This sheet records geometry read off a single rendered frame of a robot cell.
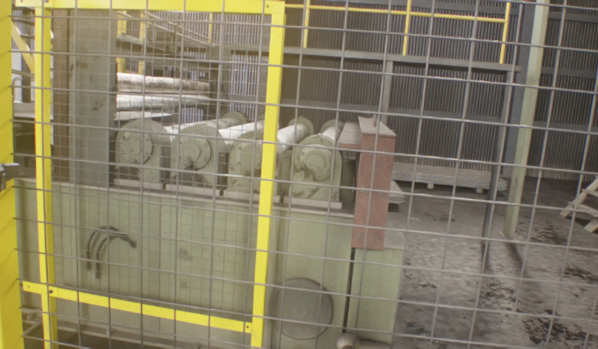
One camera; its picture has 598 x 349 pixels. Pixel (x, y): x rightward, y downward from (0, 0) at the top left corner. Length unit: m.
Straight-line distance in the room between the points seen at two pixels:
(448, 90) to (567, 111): 2.95
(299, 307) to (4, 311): 1.85
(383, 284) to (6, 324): 1.95
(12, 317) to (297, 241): 1.76
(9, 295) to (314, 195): 1.80
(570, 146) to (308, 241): 10.65
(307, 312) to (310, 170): 0.77
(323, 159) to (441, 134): 9.35
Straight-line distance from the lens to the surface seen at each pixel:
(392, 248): 2.37
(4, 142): 0.77
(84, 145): 2.71
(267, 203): 1.93
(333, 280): 2.46
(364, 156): 2.17
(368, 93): 11.34
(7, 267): 0.82
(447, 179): 8.51
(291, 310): 2.51
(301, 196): 2.40
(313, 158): 2.31
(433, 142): 11.54
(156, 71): 5.51
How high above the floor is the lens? 1.48
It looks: 10 degrees down
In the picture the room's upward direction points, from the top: 5 degrees clockwise
